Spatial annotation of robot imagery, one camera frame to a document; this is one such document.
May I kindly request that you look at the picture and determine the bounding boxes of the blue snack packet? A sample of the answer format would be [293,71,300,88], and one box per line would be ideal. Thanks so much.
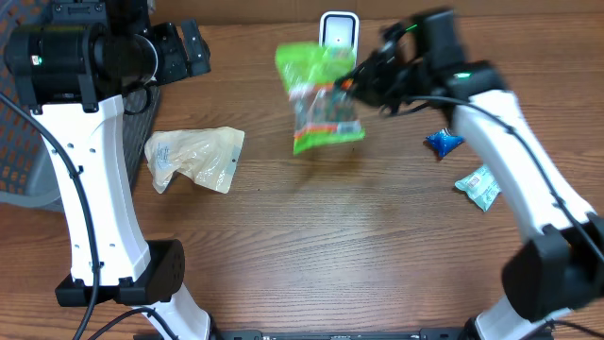
[426,128,464,158]

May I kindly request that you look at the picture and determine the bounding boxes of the beige paper snack bag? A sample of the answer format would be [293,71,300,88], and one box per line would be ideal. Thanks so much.
[144,127,245,194]

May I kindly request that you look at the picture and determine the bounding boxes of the green clear snack bag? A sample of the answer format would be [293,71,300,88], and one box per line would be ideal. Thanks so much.
[275,42,365,155]

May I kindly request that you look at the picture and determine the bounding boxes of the light teal snack packet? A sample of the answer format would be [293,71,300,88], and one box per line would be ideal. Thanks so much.
[455,164,501,212]

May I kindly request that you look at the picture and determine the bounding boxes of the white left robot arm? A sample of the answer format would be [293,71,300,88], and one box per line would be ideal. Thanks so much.
[3,1,216,339]

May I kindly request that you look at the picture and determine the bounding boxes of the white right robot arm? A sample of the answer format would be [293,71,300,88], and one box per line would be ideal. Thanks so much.
[338,8,603,339]

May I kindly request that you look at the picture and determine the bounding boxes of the white barcode scanner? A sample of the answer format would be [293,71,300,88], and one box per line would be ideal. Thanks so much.
[319,10,360,52]

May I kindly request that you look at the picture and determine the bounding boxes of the grey plastic mesh basket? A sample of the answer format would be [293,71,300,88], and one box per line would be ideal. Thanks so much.
[1,0,160,212]

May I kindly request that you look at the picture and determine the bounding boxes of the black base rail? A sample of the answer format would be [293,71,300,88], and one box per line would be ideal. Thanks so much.
[210,328,469,340]

